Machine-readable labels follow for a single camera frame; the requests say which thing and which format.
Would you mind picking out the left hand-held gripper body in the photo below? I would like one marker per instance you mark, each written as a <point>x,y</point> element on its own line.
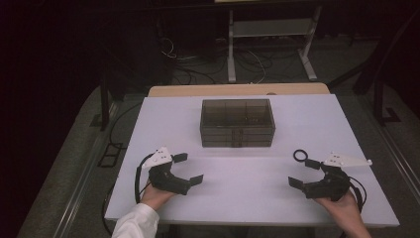
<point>165,180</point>

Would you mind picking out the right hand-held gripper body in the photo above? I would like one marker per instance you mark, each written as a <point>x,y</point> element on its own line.
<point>330,185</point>

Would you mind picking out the dark translucent drawer box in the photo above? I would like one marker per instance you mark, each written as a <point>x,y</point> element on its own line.
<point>237,124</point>

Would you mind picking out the person's left hand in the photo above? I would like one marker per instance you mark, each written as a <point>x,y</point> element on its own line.
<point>155,197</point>

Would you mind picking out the person's right hand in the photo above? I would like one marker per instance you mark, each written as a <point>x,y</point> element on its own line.
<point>343,208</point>

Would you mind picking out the white board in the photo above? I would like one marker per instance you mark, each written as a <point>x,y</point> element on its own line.
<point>244,191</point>

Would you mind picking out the wooden table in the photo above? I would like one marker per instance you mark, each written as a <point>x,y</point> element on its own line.
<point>237,89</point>

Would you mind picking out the black metal stand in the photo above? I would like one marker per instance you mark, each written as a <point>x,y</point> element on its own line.
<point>104,99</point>
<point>379,99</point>

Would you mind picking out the white metal stand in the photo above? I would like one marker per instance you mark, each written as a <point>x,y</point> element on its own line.
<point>270,28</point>

